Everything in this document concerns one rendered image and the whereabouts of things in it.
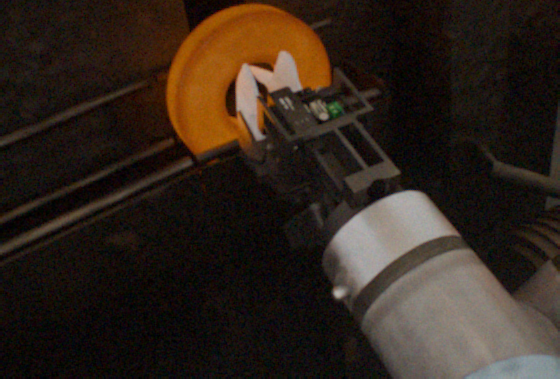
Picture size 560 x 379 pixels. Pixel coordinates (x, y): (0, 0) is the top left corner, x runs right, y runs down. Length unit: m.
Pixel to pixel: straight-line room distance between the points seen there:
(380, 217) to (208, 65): 0.22
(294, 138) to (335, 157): 0.04
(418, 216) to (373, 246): 0.04
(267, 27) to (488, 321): 0.31
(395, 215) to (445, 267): 0.05
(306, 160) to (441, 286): 0.14
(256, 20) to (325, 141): 0.15
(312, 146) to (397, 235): 0.10
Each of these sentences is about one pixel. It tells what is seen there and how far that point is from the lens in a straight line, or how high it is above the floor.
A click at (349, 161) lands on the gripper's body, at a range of 0.43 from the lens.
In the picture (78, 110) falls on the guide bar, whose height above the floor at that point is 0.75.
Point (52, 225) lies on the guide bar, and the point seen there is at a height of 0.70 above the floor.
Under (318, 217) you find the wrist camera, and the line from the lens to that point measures 0.46.
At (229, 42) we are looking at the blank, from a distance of 0.54.
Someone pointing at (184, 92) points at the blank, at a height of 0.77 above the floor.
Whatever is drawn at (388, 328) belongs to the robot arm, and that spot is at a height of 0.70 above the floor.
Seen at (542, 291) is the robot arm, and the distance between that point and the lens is 0.48.
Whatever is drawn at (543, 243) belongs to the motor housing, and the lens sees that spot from 0.71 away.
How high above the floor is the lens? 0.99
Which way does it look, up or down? 34 degrees down
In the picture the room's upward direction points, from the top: 10 degrees counter-clockwise
